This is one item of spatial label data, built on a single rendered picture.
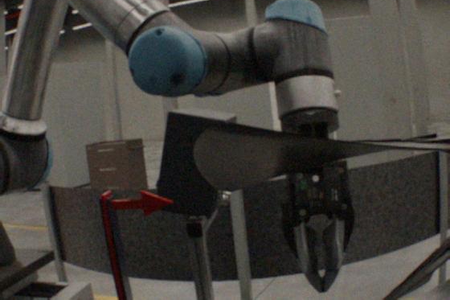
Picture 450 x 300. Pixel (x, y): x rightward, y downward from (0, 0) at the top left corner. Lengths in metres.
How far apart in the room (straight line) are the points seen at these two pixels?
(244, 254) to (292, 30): 1.62
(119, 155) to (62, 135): 3.05
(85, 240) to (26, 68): 1.78
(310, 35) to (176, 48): 0.18
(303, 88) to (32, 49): 0.47
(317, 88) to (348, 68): 5.82
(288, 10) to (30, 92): 0.46
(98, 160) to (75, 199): 4.73
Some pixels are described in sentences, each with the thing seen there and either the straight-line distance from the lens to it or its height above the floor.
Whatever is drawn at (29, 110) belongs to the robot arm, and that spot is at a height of 1.29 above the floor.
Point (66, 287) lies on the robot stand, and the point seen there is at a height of 0.99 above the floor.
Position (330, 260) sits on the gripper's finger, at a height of 1.06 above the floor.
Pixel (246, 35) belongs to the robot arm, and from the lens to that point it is 0.73.
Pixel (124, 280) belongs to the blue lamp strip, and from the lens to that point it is 0.56.
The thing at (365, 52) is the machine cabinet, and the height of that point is 1.63.
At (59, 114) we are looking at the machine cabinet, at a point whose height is 1.35.
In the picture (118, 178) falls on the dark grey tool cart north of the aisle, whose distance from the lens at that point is 7.25.
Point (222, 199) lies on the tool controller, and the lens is 1.14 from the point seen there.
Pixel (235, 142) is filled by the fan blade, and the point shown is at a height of 1.23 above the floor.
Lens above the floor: 1.26
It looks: 3 degrees down
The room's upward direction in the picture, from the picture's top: 6 degrees counter-clockwise
